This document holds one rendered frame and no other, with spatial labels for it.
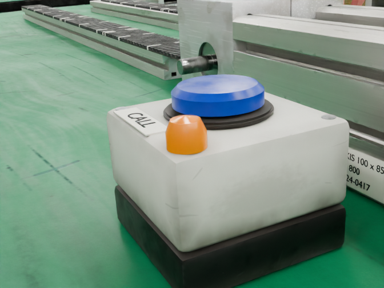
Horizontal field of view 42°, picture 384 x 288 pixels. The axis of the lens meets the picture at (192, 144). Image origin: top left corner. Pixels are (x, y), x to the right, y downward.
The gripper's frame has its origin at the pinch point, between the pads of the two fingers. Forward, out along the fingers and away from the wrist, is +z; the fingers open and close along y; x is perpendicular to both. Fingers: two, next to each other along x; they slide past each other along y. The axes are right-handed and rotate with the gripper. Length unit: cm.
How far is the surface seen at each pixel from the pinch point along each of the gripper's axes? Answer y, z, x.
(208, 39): -24.1, -3.5, -14.4
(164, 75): -21.2, 2.6, 2.0
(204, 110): -33.6, -3.7, -31.4
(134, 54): -20.6, 1.8, 13.0
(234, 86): -31.9, -4.4, -31.1
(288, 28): -24.1, -5.2, -24.3
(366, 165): -24.3, 1.1, -31.1
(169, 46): -19.9, -0.3, 2.9
